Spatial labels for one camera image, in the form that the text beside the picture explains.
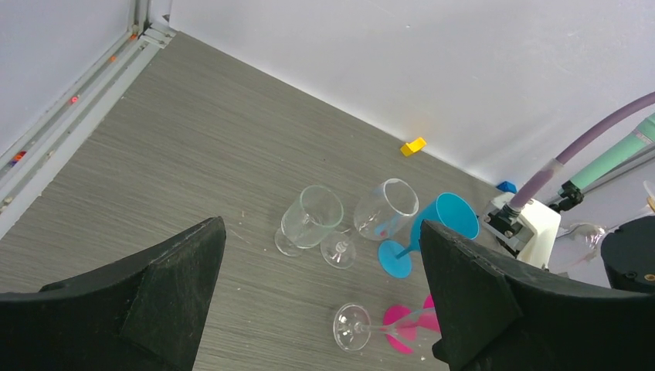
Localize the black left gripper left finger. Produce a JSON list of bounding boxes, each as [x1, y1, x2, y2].
[[1, 216, 226, 370]]

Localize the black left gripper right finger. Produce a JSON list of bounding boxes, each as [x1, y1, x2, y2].
[[419, 221, 654, 370]]

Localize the blue plastic wine glass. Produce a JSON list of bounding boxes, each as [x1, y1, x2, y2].
[[377, 192, 481, 280]]

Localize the clear patterned wine glass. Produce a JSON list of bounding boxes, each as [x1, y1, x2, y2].
[[274, 185, 344, 257]]

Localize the pink plastic wine glass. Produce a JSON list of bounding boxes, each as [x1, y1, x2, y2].
[[382, 295, 442, 354]]

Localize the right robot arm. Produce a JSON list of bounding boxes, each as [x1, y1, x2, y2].
[[600, 216, 654, 294]]

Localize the small blue block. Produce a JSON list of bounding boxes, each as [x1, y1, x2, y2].
[[496, 181, 518, 194]]

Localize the yellow small block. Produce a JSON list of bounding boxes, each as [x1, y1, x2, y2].
[[400, 137, 426, 157]]

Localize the mint green tube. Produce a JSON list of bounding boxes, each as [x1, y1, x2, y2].
[[569, 114, 654, 190]]

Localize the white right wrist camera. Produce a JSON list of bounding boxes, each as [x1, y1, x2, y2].
[[478, 192, 562, 270]]

